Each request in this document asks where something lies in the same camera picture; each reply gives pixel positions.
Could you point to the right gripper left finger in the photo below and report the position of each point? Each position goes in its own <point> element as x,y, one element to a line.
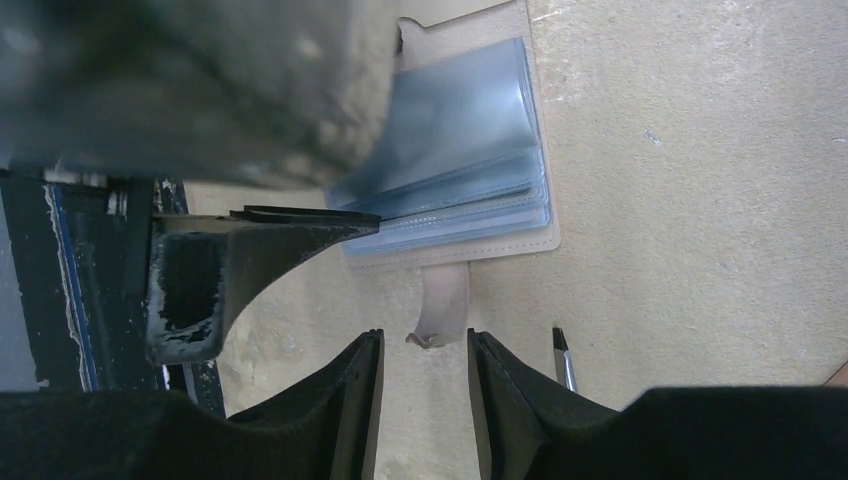
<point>326,425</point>

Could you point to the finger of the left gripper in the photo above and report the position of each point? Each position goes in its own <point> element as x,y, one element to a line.
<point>204,270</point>

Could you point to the black yellow screwdriver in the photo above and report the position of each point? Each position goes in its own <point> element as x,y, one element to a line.
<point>563,361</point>

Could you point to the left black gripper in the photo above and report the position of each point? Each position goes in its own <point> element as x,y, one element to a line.
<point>274,94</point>

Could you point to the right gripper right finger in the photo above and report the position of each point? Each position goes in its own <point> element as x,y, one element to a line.
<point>524,421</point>

